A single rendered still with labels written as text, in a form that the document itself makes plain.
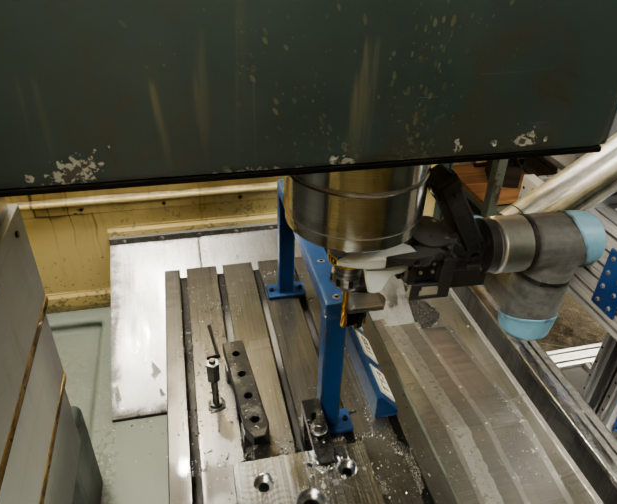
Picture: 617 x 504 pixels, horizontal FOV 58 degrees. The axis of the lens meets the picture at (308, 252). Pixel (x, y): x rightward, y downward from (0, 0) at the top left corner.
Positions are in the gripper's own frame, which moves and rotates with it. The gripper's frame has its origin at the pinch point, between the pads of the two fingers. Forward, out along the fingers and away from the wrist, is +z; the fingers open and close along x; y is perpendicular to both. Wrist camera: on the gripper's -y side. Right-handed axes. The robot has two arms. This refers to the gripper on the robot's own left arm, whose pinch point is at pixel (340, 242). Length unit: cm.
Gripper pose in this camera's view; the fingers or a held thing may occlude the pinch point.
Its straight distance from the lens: 66.4
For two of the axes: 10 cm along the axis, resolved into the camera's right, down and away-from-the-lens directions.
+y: -0.6, 8.3, 5.5
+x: -2.2, -5.5, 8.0
